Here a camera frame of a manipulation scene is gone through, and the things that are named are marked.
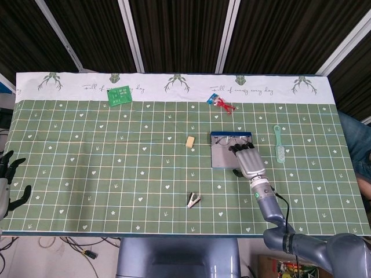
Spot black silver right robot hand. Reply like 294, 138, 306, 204
228, 141, 267, 179

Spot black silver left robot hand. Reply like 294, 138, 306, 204
0, 149, 32, 221

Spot blue floral glasses case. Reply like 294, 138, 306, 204
210, 131, 253, 169

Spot wire-frame eyeglasses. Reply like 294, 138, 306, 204
214, 136, 250, 147

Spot mint green brush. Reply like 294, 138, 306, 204
273, 125, 286, 164

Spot small metal clip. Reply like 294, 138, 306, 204
186, 193, 202, 209

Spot cardboard box with clutter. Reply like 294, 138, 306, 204
257, 254, 334, 278

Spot person in blue jeans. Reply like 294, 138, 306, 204
339, 111, 371, 200

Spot blue white panel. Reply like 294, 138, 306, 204
0, 74, 17, 95

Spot green grid tablecloth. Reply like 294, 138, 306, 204
2, 71, 369, 236

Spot blue-grey robot torso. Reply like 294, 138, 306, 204
115, 237, 241, 278

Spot green card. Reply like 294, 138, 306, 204
107, 85, 132, 108

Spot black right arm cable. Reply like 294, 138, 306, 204
272, 191, 301, 278

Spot tangled floor cables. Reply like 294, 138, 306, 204
0, 236, 121, 278

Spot white partition post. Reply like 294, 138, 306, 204
117, 0, 145, 73
36, 0, 88, 73
315, 8, 371, 76
214, 0, 241, 74

